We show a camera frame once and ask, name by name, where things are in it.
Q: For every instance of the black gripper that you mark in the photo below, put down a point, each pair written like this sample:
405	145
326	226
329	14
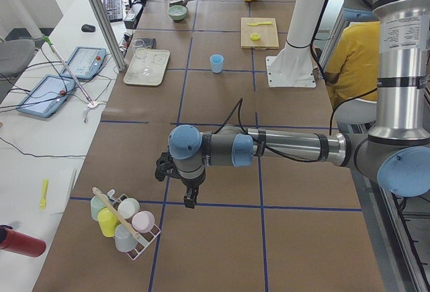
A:
191	184

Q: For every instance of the light blue plastic cup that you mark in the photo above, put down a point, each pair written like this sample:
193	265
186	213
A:
216	63

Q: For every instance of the yellow lemon slice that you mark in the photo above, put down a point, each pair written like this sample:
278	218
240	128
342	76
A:
255	37

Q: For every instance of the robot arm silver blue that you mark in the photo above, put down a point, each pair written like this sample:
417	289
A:
394	153

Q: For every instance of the pink cup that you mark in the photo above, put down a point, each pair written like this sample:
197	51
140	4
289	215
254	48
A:
143	221

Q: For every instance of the white cup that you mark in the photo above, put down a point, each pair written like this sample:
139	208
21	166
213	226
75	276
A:
128	208

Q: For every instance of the grey blue cup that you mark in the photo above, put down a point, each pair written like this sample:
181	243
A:
123	239

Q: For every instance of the yellow cup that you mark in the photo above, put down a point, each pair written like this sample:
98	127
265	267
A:
107	222

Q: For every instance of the mint green cup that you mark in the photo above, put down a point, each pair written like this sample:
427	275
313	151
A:
96	205

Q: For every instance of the beige bear tray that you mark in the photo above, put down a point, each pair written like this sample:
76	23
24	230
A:
157	61

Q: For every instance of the clear wine glass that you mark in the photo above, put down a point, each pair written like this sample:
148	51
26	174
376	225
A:
141	53

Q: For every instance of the yellow plastic spoon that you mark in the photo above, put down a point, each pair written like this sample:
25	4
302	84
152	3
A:
42	203

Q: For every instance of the far blue teach pendant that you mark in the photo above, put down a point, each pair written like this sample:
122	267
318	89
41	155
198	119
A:
85	62

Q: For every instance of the blue teach pendant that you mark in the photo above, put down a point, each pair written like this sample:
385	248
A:
47	96
85	62

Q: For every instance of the bamboo cutting board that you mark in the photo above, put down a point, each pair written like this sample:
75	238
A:
269	36

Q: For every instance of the near blue teach pendant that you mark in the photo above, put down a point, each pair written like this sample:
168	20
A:
47	96

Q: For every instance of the green bowl with ice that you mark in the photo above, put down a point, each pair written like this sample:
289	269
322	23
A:
177	12

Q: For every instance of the yellow plastic knife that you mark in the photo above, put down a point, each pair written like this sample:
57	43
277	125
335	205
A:
261	23

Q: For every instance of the steel ice scoop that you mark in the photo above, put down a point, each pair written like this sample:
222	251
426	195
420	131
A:
179	2

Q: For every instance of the red water bottle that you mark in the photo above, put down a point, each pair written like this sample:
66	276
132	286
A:
19	243

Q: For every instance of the black computer mouse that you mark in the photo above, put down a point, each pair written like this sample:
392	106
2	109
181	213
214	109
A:
88	28

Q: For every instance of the person in yellow shirt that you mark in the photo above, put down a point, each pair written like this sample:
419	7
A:
353	67

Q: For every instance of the black keyboard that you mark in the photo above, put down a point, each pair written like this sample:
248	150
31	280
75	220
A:
113	9

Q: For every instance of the green tipped metal rod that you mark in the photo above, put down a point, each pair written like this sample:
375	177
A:
91	103

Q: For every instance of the grey office chair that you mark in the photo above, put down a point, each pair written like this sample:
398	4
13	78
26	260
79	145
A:
16	56

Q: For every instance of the white wire cup rack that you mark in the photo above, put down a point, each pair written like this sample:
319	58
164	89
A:
146	238

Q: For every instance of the wooden rack handle rod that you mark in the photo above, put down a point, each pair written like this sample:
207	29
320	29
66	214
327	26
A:
127	225

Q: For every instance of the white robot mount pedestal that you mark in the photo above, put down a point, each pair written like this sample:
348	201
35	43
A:
292	67

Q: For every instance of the aluminium frame post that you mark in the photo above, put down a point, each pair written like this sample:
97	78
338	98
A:
108	33

